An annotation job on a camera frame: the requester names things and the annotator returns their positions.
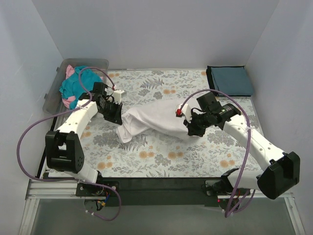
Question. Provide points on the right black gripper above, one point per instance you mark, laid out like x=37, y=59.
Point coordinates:
x=193, y=124

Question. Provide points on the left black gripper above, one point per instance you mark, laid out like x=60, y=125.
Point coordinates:
x=113, y=111

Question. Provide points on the white t shirt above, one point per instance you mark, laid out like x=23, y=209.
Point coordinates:
x=158, y=115

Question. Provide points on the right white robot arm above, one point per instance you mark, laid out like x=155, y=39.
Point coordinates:
x=280, y=171

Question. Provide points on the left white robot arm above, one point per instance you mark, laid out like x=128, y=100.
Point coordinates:
x=64, y=152

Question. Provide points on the floral table mat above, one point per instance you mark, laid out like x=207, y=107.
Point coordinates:
x=153, y=154

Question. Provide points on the pink t shirt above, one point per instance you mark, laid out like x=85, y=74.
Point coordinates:
x=69, y=72

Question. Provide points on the folded dark blue t shirt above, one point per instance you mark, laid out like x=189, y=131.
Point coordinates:
x=231, y=80

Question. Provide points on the clear plastic bin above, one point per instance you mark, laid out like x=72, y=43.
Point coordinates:
x=53, y=100

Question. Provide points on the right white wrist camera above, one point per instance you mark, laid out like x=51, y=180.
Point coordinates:
x=184, y=110

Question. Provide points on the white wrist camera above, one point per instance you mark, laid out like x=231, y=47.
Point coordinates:
x=184, y=110
x=117, y=96

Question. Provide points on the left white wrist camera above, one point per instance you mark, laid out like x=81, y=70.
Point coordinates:
x=117, y=96

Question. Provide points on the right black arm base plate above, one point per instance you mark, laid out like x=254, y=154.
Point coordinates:
x=216, y=188

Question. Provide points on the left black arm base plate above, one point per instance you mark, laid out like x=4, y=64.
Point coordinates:
x=87, y=190

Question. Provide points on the aluminium frame rail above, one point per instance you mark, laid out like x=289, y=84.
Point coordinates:
x=43, y=201

